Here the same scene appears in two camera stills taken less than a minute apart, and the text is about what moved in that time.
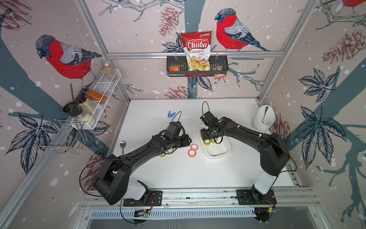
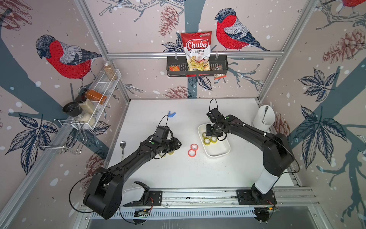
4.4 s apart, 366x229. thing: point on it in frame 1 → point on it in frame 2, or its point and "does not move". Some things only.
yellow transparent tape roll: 207,142 does not move
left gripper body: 181,141 → 169,145
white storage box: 214,150 does not move
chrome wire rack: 66,135 does not move
